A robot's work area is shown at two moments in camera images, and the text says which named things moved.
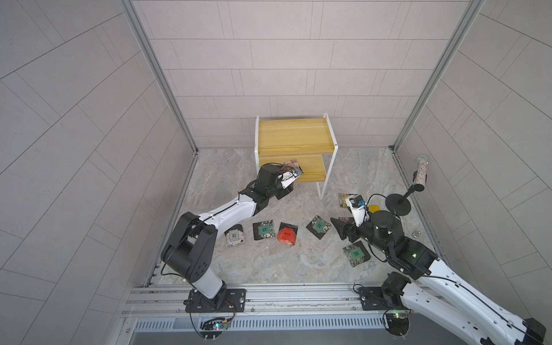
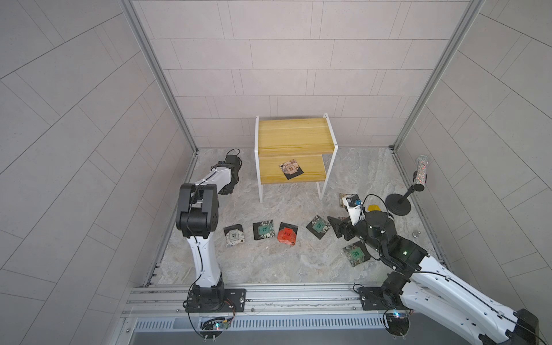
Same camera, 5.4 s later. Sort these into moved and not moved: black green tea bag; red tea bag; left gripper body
Moved: left gripper body
Not moved: black green tea bag; red tea bag
